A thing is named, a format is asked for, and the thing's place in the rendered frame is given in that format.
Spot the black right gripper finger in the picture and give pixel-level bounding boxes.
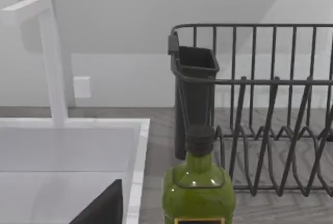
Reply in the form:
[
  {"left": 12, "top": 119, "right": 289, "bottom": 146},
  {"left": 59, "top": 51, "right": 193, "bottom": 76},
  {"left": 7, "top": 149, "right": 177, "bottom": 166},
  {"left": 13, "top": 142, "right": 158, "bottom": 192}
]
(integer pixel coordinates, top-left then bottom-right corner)
[{"left": 69, "top": 179, "right": 123, "bottom": 224}]

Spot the tall white tap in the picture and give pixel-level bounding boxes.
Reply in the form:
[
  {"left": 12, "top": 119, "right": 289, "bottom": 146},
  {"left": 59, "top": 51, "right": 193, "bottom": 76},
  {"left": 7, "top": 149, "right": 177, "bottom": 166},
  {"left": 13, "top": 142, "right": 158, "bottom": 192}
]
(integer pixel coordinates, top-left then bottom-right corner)
[{"left": 0, "top": 0, "right": 69, "bottom": 128}]

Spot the white wall socket plate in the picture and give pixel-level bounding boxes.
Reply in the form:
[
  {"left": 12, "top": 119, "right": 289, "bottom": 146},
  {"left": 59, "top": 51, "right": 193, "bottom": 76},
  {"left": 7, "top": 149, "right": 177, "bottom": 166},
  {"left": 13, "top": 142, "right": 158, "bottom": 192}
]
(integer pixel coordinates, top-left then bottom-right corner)
[{"left": 73, "top": 76, "right": 92, "bottom": 98}]

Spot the dark grey cutlery holder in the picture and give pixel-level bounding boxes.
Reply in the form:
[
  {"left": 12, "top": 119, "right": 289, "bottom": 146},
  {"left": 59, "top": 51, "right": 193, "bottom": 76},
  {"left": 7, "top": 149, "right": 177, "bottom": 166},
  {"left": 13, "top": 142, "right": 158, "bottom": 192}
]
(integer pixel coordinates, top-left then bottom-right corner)
[{"left": 174, "top": 46, "right": 220, "bottom": 160}]

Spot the dark grey wire dish rack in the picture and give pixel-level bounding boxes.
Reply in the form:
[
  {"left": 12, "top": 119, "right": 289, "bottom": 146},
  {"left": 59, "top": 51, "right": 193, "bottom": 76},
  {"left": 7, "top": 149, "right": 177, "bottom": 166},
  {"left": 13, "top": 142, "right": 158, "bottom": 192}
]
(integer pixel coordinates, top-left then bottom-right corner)
[{"left": 168, "top": 23, "right": 333, "bottom": 197}]

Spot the white sink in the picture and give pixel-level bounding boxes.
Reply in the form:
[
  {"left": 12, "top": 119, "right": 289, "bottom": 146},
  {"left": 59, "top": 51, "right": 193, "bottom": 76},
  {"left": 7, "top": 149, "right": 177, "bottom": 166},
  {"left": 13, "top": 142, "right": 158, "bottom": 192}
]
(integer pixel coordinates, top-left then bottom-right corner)
[{"left": 0, "top": 118, "right": 151, "bottom": 224}]

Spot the green bottle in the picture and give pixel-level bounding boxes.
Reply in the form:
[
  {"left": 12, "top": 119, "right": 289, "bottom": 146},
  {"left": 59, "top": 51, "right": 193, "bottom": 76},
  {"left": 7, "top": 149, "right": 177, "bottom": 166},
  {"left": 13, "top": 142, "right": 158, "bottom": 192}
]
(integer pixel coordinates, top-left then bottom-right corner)
[{"left": 162, "top": 125, "right": 236, "bottom": 224}]

